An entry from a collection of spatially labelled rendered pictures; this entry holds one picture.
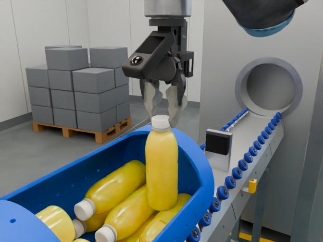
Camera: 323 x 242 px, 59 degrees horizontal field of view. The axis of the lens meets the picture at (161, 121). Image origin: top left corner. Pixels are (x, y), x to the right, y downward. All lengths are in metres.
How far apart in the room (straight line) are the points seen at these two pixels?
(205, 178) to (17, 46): 4.41
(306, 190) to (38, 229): 1.05
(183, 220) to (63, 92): 3.54
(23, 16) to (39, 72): 1.10
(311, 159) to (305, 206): 0.21
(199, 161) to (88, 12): 5.63
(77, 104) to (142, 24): 2.28
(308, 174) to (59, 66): 3.32
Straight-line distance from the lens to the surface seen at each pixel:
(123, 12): 5.72
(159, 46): 0.52
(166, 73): 0.55
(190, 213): 0.62
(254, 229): 2.13
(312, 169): 1.24
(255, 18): 0.53
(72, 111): 3.99
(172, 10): 0.54
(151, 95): 0.59
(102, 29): 5.97
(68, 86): 3.92
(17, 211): 0.45
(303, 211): 1.33
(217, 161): 1.17
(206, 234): 0.86
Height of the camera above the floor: 1.47
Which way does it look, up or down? 18 degrees down
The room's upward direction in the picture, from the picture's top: straight up
